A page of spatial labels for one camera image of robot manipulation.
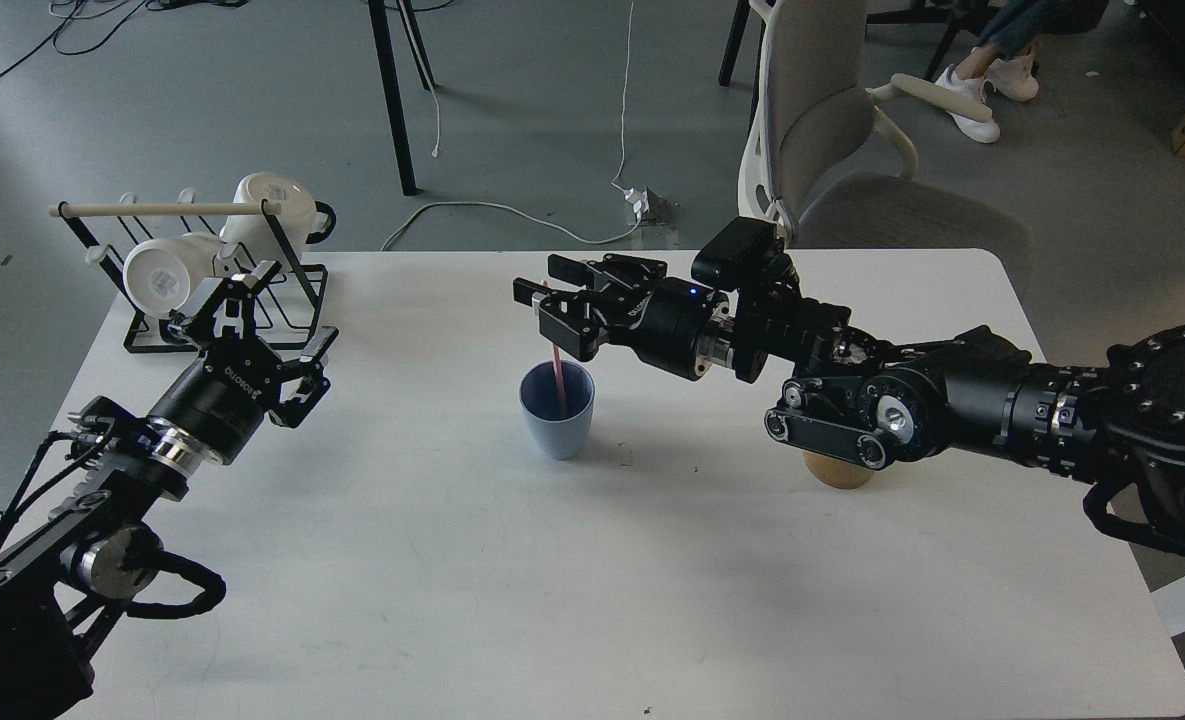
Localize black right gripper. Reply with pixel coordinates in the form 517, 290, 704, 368
511, 252, 734, 381

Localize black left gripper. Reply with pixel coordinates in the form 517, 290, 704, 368
147, 261, 339, 465

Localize pink chopstick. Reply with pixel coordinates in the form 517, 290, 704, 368
542, 281, 566, 416

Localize blue plastic cup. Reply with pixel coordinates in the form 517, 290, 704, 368
519, 360, 596, 459

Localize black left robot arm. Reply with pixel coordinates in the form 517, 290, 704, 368
0, 261, 337, 719

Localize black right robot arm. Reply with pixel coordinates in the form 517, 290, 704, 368
513, 250, 1185, 557

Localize white power adapter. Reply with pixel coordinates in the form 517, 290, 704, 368
623, 186, 673, 225

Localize white mug upper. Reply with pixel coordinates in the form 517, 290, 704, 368
220, 172, 337, 261

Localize white mug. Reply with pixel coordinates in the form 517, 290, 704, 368
220, 172, 337, 261
122, 232, 223, 319

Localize white mug lower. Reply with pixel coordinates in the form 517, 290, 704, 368
122, 232, 223, 319

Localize grey office chair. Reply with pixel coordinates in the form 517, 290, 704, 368
738, 1, 1032, 293

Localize bamboo cylinder holder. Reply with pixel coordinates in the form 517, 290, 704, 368
802, 451, 876, 489

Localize black table leg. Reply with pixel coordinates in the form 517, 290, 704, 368
365, 1, 436, 197

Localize white sneaker left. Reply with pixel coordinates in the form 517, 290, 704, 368
935, 65, 1003, 143

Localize white sneaker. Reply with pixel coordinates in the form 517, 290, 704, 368
935, 65, 1003, 143
984, 51, 1039, 102

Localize white sneaker right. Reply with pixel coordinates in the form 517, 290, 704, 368
984, 51, 1039, 102

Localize white power cable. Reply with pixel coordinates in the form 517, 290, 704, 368
380, 0, 643, 251

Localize black wire mug rack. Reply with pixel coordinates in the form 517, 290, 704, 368
49, 191, 329, 354

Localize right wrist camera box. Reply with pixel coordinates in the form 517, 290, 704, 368
691, 217, 799, 291

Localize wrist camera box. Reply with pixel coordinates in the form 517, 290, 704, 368
691, 217, 799, 291
66, 396, 148, 468

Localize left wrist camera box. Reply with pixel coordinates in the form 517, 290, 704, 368
66, 396, 148, 468

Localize black floor cables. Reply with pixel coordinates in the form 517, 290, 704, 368
0, 0, 254, 121

